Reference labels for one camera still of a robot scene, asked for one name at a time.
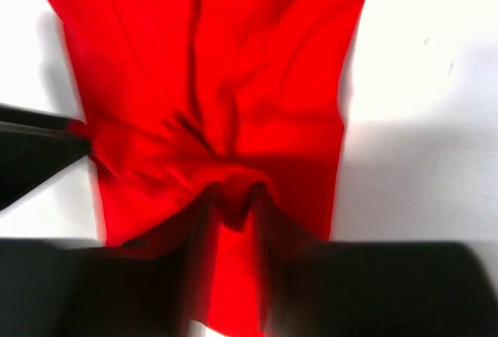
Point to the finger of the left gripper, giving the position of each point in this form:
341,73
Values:
35,146

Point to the red t shirt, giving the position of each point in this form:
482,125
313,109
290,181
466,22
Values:
181,95

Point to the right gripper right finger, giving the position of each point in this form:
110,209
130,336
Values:
311,287

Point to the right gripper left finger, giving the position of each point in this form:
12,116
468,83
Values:
61,288

